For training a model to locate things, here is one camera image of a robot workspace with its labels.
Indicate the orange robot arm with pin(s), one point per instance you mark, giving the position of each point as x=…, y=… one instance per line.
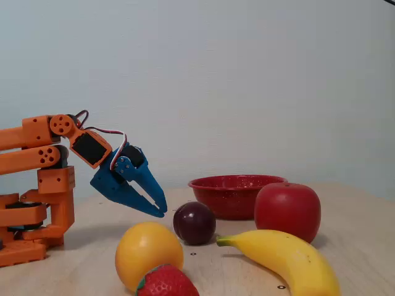
x=34, y=132

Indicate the yellow toy banana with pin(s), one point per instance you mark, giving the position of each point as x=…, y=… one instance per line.
x=287, y=259

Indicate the red toy strawberry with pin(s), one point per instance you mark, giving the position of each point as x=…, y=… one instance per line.
x=166, y=282

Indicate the dark purple toy plum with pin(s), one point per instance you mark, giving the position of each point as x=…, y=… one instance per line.
x=194, y=223

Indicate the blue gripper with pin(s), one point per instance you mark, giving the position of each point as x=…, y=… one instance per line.
x=108, y=182

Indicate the yellow orange toy peach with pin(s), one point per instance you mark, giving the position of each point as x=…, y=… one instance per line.
x=148, y=253

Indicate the red toy apple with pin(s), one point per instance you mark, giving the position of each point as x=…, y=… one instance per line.
x=287, y=209

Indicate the red speckled enamel bowl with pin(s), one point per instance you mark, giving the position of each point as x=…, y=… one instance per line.
x=225, y=200

